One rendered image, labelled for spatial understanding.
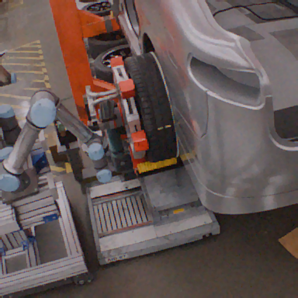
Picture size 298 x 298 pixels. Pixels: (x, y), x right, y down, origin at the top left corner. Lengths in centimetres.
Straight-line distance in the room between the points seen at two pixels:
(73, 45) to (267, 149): 163
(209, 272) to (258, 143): 130
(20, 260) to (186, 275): 108
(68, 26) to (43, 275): 158
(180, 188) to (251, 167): 131
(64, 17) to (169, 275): 178
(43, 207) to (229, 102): 130
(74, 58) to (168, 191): 110
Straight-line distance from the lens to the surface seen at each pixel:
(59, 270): 265
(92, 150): 210
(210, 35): 151
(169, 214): 289
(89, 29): 486
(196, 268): 275
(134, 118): 233
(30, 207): 241
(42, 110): 191
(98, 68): 409
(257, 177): 174
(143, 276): 277
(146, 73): 237
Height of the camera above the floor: 221
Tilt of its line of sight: 37 degrees down
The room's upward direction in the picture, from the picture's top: 11 degrees counter-clockwise
